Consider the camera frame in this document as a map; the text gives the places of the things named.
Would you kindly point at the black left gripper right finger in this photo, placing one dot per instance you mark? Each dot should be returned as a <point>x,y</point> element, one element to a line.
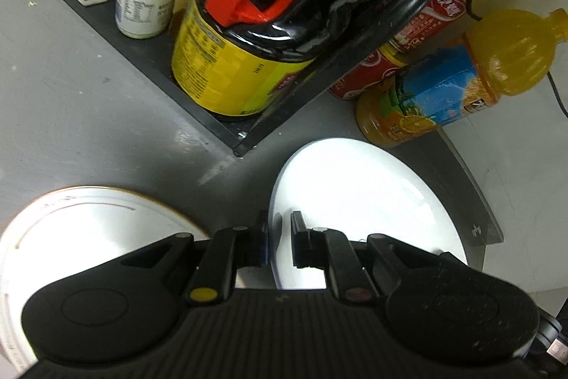
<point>331,251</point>

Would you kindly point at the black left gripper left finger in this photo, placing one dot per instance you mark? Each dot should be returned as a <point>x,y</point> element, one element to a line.
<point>229,250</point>

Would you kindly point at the white bakery plate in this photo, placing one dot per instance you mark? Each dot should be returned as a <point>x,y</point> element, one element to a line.
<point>358,189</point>

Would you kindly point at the white plate with brown rim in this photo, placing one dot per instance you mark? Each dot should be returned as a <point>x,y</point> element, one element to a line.
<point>68,231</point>

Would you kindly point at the dark soy sauce jug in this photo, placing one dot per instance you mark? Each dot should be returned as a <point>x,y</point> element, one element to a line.
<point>262,19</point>

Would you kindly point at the orange juice bottle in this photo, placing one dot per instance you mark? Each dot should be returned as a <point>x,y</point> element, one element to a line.
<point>505,54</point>

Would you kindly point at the red soda can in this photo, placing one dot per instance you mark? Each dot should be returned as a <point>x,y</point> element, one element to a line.
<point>395,54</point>

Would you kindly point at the black wire kitchen rack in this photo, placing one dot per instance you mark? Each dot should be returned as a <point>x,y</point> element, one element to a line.
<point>368,24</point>

